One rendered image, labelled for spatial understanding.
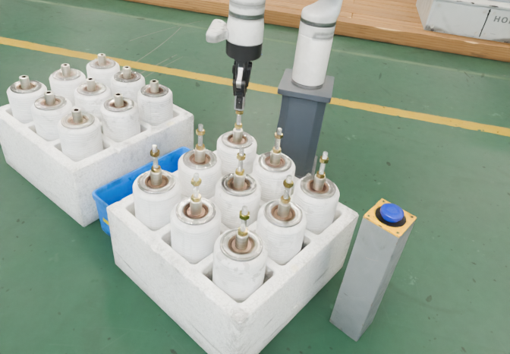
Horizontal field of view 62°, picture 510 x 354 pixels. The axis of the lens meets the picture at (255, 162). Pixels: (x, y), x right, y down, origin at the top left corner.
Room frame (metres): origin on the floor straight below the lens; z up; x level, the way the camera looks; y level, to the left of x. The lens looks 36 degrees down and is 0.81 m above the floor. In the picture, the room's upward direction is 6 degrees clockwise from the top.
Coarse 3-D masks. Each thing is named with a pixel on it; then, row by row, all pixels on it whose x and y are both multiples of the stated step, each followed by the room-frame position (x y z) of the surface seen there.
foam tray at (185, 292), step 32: (128, 224) 0.61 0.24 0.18; (256, 224) 0.65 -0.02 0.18; (352, 224) 0.70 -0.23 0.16; (128, 256) 0.61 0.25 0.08; (160, 256) 0.54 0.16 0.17; (320, 256) 0.60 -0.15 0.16; (160, 288) 0.54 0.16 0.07; (192, 288) 0.48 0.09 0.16; (288, 288) 0.52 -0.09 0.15; (320, 288) 0.64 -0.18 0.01; (192, 320) 0.48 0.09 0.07; (224, 320) 0.43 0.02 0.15; (256, 320) 0.45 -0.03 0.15; (288, 320) 0.54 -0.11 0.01; (224, 352) 0.43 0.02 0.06; (256, 352) 0.46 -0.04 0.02
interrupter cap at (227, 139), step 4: (228, 132) 0.88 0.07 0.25; (232, 132) 0.88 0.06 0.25; (244, 132) 0.88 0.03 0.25; (224, 136) 0.86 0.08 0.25; (228, 136) 0.86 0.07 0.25; (232, 136) 0.86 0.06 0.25; (244, 136) 0.87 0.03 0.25; (248, 136) 0.87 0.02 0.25; (224, 140) 0.84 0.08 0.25; (228, 140) 0.84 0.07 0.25; (232, 140) 0.85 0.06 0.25; (244, 140) 0.86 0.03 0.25; (248, 140) 0.85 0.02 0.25; (252, 140) 0.85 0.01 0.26; (228, 144) 0.82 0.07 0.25; (232, 144) 0.83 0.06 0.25; (236, 144) 0.83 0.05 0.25; (240, 144) 0.83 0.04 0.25; (244, 144) 0.83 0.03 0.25; (248, 144) 0.83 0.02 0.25; (232, 148) 0.81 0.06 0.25; (236, 148) 0.81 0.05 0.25; (244, 148) 0.82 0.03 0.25
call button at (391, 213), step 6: (384, 204) 0.58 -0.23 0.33; (390, 204) 0.58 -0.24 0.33; (384, 210) 0.56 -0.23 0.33; (390, 210) 0.56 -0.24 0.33; (396, 210) 0.56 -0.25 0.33; (402, 210) 0.57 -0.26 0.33; (384, 216) 0.55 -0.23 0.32; (390, 216) 0.55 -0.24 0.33; (396, 216) 0.55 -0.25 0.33; (402, 216) 0.55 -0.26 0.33; (390, 222) 0.55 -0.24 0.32; (396, 222) 0.55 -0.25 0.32
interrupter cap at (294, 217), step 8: (264, 208) 0.62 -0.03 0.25; (272, 208) 0.62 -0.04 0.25; (296, 208) 0.63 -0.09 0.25; (264, 216) 0.60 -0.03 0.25; (272, 216) 0.60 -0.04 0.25; (288, 216) 0.61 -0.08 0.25; (296, 216) 0.61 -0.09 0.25; (280, 224) 0.58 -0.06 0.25; (288, 224) 0.58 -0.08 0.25; (296, 224) 0.58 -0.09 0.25
